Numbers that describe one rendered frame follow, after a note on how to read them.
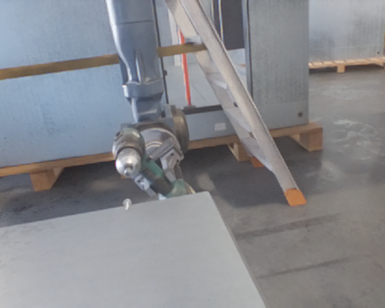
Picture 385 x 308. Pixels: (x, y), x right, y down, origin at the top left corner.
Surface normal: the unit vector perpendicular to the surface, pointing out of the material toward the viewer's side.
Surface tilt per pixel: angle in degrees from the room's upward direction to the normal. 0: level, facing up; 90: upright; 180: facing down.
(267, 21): 90
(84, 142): 90
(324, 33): 90
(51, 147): 90
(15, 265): 0
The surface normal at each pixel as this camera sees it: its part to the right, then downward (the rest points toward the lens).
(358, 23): -0.24, 0.36
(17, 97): 0.11, 0.33
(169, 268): -0.11, -0.93
